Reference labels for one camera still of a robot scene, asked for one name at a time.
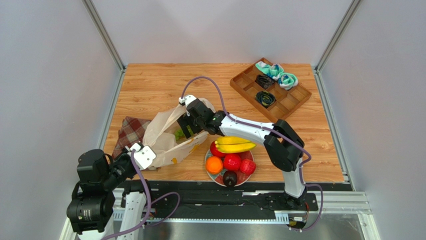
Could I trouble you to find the aluminium frame rail left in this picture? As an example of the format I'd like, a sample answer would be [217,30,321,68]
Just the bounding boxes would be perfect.
[82,0,126,72]

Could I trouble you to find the teal blue rolled sock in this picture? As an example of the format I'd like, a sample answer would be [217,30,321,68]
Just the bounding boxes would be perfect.
[277,72,299,91]

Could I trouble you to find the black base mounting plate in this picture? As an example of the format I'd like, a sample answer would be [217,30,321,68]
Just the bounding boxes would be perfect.
[148,180,319,220]

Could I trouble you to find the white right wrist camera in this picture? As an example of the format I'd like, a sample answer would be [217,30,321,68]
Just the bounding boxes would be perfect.
[178,94,198,108]

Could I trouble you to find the green fake grapes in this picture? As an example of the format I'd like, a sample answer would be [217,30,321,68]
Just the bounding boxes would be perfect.
[174,126,194,141]

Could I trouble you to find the dark purple fake fruit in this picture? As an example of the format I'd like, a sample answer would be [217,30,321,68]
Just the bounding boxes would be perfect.
[222,170,238,187]

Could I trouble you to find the aluminium frame rail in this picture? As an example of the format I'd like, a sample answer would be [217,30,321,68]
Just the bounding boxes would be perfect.
[82,0,126,72]
[314,0,363,72]

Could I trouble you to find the orange fake fruit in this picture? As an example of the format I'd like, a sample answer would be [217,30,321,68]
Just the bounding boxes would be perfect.
[205,155,224,175]

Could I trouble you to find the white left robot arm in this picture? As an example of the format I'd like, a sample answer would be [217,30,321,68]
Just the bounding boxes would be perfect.
[66,146,155,240]

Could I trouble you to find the dark blue yellow rolled sock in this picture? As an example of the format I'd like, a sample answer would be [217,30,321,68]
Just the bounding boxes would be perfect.
[255,90,276,109]

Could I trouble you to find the red plaid folded cloth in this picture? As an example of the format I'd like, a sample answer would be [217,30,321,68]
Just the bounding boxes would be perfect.
[112,116,151,159]

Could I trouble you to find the black rolled sock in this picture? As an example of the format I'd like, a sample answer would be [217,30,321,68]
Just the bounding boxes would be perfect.
[255,74,275,90]

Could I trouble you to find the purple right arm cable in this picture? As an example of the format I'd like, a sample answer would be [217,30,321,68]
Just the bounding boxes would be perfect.
[180,76,324,233]

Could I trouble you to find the yellow fake banana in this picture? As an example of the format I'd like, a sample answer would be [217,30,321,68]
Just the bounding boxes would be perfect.
[214,136,257,154]

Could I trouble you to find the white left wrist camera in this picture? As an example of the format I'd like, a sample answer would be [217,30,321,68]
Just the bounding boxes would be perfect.
[126,142,157,170]

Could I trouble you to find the wooden compartment tray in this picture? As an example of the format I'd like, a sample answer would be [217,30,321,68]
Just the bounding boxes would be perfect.
[230,63,312,122]

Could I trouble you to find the teal and red ceramic plate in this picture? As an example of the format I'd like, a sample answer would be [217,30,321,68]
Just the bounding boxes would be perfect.
[204,149,255,187]

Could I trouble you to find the aluminium frame rail right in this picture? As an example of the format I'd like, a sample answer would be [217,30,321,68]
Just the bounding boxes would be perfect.
[314,0,363,72]

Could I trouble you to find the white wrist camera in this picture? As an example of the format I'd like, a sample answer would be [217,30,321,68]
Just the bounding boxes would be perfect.
[178,94,198,108]
[126,142,157,170]

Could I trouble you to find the red fake pomegranate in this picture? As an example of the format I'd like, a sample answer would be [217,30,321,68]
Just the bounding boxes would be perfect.
[239,158,257,176]

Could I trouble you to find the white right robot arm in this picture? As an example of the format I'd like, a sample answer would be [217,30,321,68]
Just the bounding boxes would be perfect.
[177,95,307,200]

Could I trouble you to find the red fake tomato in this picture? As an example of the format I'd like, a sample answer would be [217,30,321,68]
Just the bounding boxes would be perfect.
[209,141,227,159]

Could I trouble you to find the translucent white plastic bag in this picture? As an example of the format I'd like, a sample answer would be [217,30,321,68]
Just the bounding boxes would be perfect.
[142,104,209,170]

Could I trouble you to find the teal white rolled sock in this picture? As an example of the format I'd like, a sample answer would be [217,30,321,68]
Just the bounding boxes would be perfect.
[255,61,285,81]

